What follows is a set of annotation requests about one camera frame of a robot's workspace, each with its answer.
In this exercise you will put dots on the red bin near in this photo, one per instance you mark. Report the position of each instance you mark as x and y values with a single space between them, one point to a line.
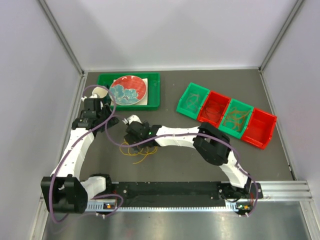
260 128

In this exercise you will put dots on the cream paper cup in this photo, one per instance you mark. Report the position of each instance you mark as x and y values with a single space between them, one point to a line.
99 92

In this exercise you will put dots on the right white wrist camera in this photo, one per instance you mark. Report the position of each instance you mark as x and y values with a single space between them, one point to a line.
130 119

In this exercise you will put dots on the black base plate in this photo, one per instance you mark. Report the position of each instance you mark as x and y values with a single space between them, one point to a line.
180 194

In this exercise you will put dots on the green plastic tray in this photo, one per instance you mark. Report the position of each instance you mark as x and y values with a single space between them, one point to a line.
133 91

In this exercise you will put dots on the red blue floral plate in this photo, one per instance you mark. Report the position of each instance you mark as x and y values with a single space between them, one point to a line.
128 90

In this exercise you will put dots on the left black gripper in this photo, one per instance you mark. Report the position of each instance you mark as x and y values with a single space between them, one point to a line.
106 109

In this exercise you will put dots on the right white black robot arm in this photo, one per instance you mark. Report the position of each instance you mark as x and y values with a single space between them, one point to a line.
212 144

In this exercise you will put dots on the red bin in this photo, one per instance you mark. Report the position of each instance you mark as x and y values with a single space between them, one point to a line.
214 108
260 128

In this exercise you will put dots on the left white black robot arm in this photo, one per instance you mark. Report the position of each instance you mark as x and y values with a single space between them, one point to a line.
63 191

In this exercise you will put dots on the green bin far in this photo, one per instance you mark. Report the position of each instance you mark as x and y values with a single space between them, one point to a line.
192 100

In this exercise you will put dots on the aluminium frame rail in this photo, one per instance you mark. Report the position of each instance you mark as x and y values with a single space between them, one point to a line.
286 191

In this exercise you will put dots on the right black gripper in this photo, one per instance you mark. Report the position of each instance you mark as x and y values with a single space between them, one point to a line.
131 139

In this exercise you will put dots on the green bin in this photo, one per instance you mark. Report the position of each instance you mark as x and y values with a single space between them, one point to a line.
236 118
192 100

